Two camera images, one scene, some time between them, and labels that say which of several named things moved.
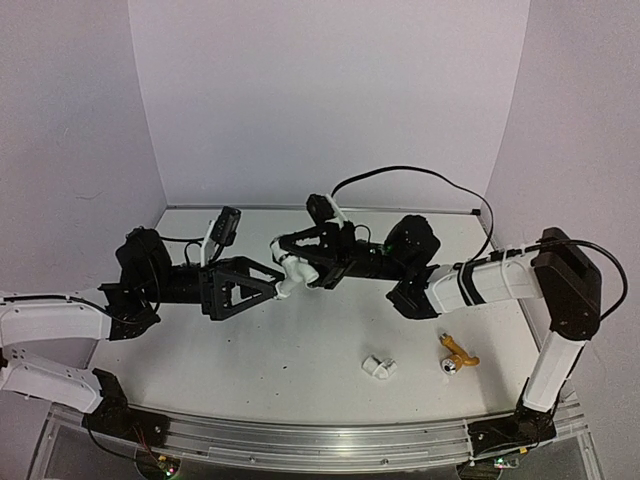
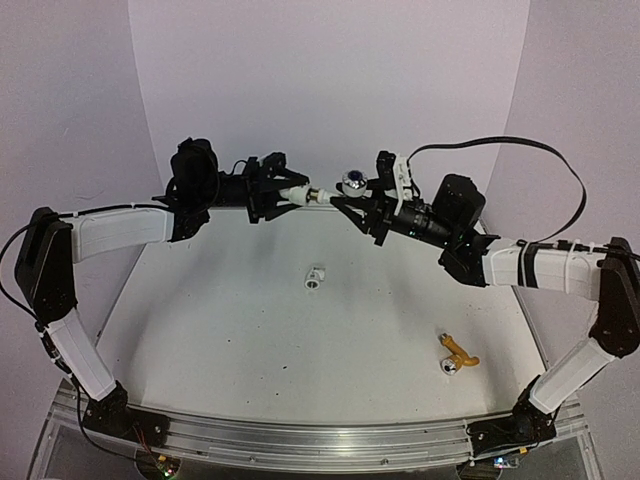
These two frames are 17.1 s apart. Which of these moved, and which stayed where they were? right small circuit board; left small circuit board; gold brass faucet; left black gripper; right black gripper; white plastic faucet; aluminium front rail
Moved: white plastic faucet; right black gripper; left black gripper
Stayed: right small circuit board; left small circuit board; gold brass faucet; aluminium front rail
